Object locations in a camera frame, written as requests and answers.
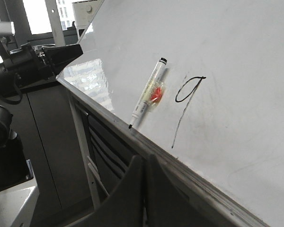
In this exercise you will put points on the white whiteboard with metal frame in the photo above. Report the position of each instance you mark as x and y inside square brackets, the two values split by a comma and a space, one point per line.
[222, 110]

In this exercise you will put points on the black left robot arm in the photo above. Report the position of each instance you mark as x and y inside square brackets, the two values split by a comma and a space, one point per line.
[10, 92]

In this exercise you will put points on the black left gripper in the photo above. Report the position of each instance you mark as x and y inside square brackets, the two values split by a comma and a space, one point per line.
[26, 66]

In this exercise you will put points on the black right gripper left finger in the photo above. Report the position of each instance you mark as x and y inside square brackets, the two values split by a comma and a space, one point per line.
[124, 206]

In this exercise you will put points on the white whiteboard marker pen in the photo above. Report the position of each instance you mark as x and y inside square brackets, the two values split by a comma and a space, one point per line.
[151, 93]

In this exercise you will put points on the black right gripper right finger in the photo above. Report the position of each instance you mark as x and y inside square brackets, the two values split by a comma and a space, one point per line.
[167, 207]

